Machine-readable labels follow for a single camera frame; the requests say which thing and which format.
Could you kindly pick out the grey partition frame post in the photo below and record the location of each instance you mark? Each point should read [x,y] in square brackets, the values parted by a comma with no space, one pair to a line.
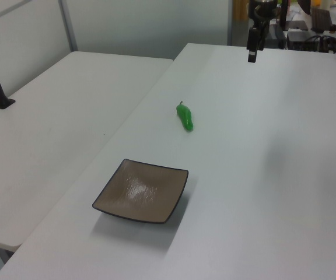
[68,24]

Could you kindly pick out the dark grey power adapter box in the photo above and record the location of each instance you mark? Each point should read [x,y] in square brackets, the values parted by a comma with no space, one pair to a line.
[276,36]

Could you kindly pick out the green chili pepper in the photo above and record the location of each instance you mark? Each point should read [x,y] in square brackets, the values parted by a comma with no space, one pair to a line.
[185,117]

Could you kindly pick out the black monitor stand pole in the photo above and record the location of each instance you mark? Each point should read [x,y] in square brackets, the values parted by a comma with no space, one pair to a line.
[284,14]

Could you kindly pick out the wooden yellow panel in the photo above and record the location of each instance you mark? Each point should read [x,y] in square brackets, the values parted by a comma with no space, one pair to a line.
[240,9]

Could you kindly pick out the square brown ceramic plate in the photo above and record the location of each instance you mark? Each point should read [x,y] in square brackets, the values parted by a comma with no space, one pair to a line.
[141,191]

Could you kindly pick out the black electronics box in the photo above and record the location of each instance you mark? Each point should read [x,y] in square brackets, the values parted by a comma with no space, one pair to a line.
[298,39]

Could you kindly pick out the dark Franka gripper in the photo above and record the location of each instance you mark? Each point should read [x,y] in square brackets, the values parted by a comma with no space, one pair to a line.
[262,13]

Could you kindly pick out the black keyboard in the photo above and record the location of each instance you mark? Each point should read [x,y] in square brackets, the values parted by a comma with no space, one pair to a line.
[321,19]

